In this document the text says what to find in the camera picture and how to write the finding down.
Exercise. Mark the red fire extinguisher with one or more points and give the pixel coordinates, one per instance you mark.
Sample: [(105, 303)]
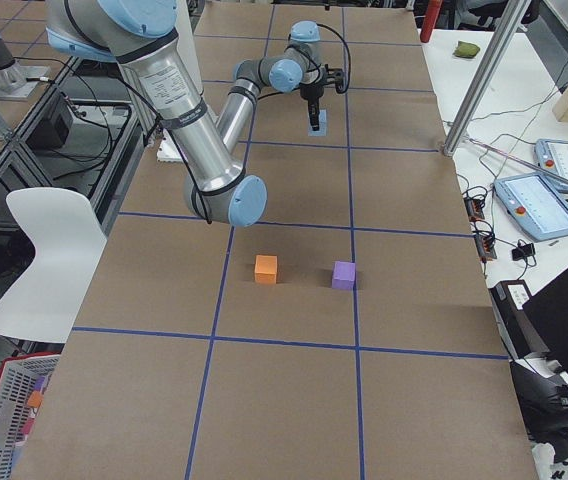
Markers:
[(430, 19)]

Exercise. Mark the purple foam block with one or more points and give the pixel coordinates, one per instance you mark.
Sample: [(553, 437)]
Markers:
[(343, 275)]

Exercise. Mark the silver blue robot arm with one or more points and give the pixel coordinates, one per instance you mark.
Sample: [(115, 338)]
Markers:
[(142, 38), (298, 69)]

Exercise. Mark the orange foam block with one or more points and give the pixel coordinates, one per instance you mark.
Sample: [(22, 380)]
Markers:
[(266, 269)]

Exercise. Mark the white plastic chair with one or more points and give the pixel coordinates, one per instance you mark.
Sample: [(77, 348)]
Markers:
[(43, 303)]

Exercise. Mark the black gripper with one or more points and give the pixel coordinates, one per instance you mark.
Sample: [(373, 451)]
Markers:
[(310, 91)]

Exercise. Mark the green bean bag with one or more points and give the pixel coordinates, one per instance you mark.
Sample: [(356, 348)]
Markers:
[(466, 50)]

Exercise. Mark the near blue teach pendant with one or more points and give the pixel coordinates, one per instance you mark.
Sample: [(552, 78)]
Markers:
[(535, 205)]

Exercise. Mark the light blue foam block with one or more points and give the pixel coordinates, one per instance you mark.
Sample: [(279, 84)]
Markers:
[(320, 128)]

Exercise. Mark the white red plastic basket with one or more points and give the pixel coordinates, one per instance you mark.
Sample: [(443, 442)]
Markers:
[(20, 377)]

